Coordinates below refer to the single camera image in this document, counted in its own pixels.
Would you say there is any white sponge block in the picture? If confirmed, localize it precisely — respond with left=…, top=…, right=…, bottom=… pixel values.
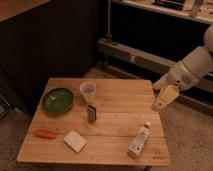
left=64, top=131, right=87, bottom=153

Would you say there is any translucent plastic cup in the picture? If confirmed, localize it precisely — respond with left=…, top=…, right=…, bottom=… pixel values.
left=80, top=81, right=96, bottom=103

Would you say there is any green bowl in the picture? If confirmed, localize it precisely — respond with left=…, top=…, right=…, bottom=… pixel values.
left=42, top=88, right=74, bottom=114

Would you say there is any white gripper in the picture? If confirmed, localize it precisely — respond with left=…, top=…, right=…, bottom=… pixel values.
left=151, top=61, right=200, bottom=111

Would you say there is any upright grey eraser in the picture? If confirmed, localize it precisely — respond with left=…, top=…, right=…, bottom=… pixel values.
left=87, top=105, right=96, bottom=122

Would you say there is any wooden table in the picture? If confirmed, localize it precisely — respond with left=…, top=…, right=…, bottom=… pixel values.
left=17, top=78, right=170, bottom=166

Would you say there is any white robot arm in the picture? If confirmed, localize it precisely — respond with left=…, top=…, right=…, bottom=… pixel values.
left=152, top=24, right=213, bottom=111

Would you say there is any white plastic bottle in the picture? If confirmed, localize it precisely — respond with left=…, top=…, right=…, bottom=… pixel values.
left=127, top=122, right=151, bottom=158

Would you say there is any orange carrot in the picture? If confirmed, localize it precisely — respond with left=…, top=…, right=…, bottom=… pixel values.
left=35, top=129, right=57, bottom=139

